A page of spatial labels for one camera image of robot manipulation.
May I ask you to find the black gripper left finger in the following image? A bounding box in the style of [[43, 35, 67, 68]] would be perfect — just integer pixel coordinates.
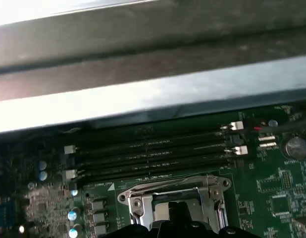
[[105, 201, 180, 238]]

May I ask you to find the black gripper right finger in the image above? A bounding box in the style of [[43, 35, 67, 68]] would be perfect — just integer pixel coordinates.
[[179, 201, 264, 238]]

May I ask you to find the CPU socket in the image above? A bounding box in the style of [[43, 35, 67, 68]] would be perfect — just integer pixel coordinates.
[[117, 173, 233, 238]]

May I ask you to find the black RAM slot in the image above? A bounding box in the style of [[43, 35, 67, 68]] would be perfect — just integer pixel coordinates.
[[64, 145, 249, 180], [75, 133, 243, 166], [64, 120, 244, 156], [70, 157, 237, 186]]

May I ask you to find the green motherboard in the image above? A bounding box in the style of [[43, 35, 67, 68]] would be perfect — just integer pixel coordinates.
[[0, 105, 306, 238]]

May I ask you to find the teal top capacitor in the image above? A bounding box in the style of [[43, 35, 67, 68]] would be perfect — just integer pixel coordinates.
[[67, 209, 81, 222], [68, 224, 82, 238]]

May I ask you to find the silver coin battery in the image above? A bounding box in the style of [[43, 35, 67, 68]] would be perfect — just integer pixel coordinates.
[[285, 136, 306, 160]]

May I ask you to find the blue port connector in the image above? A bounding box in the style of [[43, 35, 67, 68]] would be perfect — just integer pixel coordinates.
[[0, 204, 11, 225]]

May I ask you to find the black open PC case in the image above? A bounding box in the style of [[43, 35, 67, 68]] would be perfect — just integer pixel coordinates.
[[0, 0, 306, 238]]

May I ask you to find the grey fan wire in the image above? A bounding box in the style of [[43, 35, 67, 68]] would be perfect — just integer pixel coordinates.
[[244, 118, 306, 134]]

